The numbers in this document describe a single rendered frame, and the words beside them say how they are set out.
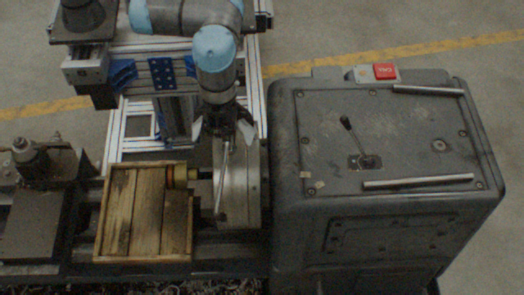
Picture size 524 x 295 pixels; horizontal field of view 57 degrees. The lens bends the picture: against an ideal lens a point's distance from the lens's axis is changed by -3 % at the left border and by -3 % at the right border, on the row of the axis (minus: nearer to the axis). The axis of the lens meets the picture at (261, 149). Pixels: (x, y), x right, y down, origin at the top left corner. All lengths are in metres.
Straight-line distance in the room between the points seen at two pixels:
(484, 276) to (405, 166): 1.46
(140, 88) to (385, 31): 2.08
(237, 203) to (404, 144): 0.47
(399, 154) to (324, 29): 2.31
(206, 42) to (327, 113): 0.57
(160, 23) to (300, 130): 0.52
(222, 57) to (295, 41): 2.57
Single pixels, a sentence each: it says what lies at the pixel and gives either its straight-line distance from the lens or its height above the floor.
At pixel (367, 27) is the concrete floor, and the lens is 3.61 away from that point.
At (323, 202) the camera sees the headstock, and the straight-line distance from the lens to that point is 1.21.
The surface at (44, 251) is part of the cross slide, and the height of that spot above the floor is 0.97.
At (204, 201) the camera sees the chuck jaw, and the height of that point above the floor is 1.12.
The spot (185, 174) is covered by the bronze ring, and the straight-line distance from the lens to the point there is 1.41.
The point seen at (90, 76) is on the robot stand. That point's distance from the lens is 1.81.
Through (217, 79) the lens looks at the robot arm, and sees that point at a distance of 0.91.
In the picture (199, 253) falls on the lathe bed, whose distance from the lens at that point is 1.57.
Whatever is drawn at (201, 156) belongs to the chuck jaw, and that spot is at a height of 1.14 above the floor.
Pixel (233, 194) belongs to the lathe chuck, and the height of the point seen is 1.18.
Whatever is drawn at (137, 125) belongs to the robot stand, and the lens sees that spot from 2.74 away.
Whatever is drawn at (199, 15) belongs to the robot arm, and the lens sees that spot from 0.97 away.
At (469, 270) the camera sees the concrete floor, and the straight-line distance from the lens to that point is 2.67.
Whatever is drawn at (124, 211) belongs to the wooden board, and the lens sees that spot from 1.66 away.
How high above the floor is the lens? 2.29
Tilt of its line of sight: 54 degrees down
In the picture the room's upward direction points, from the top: straight up
